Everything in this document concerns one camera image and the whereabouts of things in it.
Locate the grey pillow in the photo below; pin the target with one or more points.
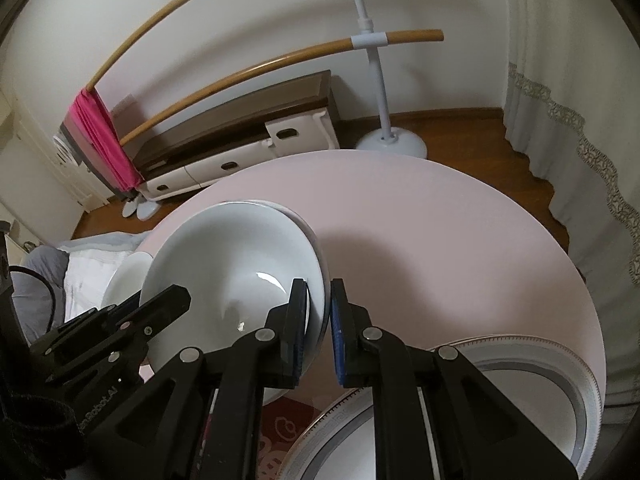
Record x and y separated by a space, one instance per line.
35 270

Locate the low brown white cabinet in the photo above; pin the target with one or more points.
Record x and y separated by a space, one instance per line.
240 105

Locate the short wooden barre bar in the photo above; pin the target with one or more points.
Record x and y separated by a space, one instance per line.
415 36

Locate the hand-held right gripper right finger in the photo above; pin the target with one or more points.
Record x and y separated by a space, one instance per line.
336 345

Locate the round pink table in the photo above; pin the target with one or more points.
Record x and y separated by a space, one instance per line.
425 235

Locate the person's left forearm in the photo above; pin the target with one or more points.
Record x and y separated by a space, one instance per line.
30 440

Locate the white bowl grey band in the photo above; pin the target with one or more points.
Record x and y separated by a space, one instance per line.
127 277
309 232
225 270

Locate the white round fan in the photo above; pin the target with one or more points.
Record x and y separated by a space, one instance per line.
62 152

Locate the grey brown towel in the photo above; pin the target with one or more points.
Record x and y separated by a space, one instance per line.
85 155

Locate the cream curtain with lace trim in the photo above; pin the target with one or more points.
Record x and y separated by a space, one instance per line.
575 60

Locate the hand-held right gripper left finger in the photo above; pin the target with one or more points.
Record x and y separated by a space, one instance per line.
301 345

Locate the cream door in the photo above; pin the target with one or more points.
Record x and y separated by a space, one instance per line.
40 185

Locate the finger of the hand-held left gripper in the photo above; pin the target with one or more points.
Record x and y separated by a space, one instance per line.
125 306
160 307

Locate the white quilt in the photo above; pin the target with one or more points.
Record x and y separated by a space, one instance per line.
85 280

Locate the pink towel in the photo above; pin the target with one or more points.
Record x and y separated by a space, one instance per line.
105 140

